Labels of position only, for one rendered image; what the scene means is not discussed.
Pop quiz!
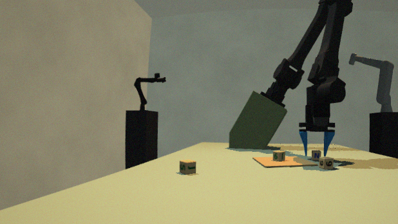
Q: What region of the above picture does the beige letter block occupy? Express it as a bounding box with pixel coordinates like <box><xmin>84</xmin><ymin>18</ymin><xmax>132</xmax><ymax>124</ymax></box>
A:
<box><xmin>180</xmin><ymin>160</ymin><xmax>196</xmax><ymax>174</ymax></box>
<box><xmin>319</xmin><ymin>157</ymin><xmax>334</xmax><ymax>169</ymax></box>
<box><xmin>312</xmin><ymin>150</ymin><xmax>321</xmax><ymax>160</ymax></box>
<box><xmin>273</xmin><ymin>151</ymin><xmax>285</xmax><ymax>161</ymax></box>

